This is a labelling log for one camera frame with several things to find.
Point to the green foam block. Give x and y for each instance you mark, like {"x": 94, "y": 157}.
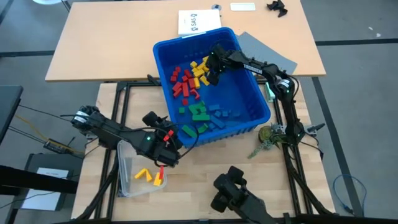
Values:
{"x": 194, "y": 109}
{"x": 202, "y": 109}
{"x": 201, "y": 117}
{"x": 189, "y": 131}
{"x": 202, "y": 128}
{"x": 182, "y": 109}

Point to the black plastic clamp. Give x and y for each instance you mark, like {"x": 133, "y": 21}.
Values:
{"x": 277, "y": 7}

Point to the black strip packet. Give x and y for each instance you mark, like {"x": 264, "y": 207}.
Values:
{"x": 123, "y": 177}

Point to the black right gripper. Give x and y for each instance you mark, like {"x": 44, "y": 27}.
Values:
{"x": 217, "y": 62}

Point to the small black electronics board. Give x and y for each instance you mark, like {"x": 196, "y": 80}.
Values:
{"x": 57, "y": 146}

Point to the black flat case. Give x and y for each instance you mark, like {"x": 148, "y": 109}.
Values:
{"x": 34, "y": 160}

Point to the white paper sheet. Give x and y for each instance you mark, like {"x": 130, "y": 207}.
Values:
{"x": 43, "y": 189}

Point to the black spring clamp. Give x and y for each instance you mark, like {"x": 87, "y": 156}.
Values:
{"x": 314, "y": 127}
{"x": 152, "y": 78}

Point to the large blue plastic bin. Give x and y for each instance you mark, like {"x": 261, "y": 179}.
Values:
{"x": 242, "y": 93}

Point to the dark flat screen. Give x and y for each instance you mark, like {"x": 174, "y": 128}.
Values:
{"x": 9, "y": 109}

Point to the clear plastic block box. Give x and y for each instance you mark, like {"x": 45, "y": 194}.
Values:
{"x": 140, "y": 189}

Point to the white round object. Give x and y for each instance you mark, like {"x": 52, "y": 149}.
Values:
{"x": 46, "y": 1}

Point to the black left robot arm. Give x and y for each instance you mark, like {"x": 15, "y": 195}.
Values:
{"x": 109, "y": 130}

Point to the white rectangular block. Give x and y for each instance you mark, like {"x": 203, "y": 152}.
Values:
{"x": 242, "y": 7}

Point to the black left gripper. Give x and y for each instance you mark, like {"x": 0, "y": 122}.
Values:
{"x": 169, "y": 149}

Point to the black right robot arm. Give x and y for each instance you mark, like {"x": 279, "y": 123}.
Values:
{"x": 258, "y": 67}

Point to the grey slotted divider panel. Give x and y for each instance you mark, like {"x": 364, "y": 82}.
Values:
{"x": 264, "y": 53}

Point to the artificial succulent in black pot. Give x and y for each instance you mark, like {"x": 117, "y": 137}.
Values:
{"x": 265, "y": 133}

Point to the pale green rectangular device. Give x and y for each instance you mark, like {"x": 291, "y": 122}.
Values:
{"x": 270, "y": 93}

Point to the grey round knob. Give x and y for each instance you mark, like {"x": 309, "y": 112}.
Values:
{"x": 216, "y": 6}

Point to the small blue foam block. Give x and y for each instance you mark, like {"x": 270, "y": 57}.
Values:
{"x": 236, "y": 113}

